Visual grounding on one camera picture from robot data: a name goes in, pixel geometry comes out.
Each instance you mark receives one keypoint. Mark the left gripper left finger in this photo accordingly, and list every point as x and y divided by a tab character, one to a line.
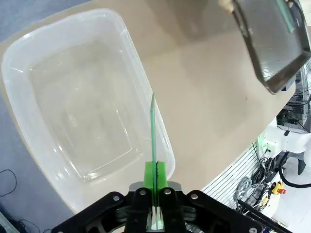
139	208

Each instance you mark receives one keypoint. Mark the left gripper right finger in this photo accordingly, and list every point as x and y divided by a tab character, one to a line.
170	208

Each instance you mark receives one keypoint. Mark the green PCB board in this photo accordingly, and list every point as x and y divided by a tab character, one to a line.
289	23
153	133

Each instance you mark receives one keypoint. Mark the dark brown serving tray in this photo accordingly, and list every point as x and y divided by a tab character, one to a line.
274	48

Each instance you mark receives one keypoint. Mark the person's right hand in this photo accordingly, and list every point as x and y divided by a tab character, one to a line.
226	4

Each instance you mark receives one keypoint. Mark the black metal bar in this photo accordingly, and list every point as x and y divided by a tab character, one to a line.
267	216

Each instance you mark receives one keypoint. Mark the yellow red emergency stop button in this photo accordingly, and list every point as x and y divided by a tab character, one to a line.
278	188

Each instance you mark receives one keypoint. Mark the clear plastic storage box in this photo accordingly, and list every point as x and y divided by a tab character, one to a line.
73	97

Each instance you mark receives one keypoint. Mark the aluminium frame control cabinet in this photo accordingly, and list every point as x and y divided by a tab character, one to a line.
295	106

